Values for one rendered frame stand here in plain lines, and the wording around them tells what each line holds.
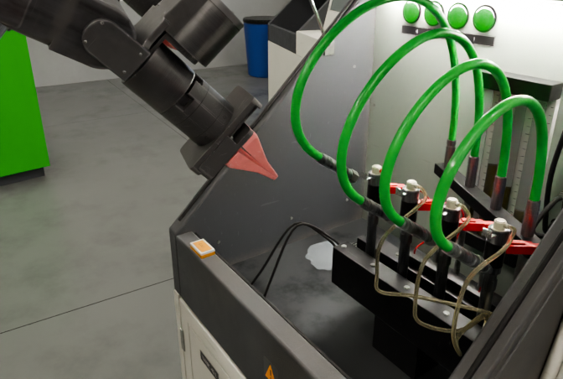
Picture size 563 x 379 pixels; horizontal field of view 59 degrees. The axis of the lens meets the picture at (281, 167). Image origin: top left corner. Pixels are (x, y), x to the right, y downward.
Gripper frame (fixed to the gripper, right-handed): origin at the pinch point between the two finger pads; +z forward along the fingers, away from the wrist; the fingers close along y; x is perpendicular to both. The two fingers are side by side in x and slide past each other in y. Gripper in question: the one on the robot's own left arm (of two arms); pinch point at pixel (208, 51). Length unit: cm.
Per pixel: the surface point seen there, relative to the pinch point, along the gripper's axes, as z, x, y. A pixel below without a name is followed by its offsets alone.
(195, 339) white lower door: 40, 43, 25
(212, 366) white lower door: 43, 44, 18
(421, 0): 19.4, -27.6, -9.4
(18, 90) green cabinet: -39, 32, 312
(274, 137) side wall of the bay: 26.7, -2.4, 26.7
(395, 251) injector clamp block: 49.2, 4.4, -1.8
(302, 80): 11.2, -3.6, -10.9
